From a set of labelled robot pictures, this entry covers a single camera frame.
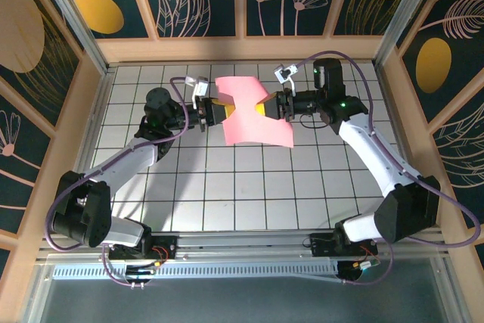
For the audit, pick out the pink paper sheet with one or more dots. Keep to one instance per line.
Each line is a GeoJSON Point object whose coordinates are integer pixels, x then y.
{"type": "Point", "coordinates": [249, 126]}

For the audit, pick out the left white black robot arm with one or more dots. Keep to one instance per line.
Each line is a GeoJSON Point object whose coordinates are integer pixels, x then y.
{"type": "Point", "coordinates": [125, 160]}

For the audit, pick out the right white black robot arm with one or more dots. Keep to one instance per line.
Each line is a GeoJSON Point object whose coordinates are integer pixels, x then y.
{"type": "Point", "coordinates": [370, 156]}

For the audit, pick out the small lit circuit board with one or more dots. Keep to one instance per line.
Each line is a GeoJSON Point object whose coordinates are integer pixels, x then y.
{"type": "Point", "coordinates": [141, 272]}
{"type": "Point", "coordinates": [365, 264]}

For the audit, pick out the aluminium side rail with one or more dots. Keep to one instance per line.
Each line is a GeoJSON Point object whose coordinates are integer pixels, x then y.
{"type": "Point", "coordinates": [97, 111]}
{"type": "Point", "coordinates": [390, 111]}

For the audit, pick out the aluminium corner post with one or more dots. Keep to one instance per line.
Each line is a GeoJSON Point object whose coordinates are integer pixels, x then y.
{"type": "Point", "coordinates": [405, 16]}
{"type": "Point", "coordinates": [71, 16]}

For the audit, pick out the aluminium front rail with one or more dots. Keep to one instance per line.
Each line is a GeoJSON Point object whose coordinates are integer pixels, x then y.
{"type": "Point", "coordinates": [242, 241]}

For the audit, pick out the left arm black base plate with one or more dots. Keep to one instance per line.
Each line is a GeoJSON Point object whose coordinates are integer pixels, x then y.
{"type": "Point", "coordinates": [170, 243]}

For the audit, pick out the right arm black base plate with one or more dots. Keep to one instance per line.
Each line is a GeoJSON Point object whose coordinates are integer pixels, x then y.
{"type": "Point", "coordinates": [321, 247]}

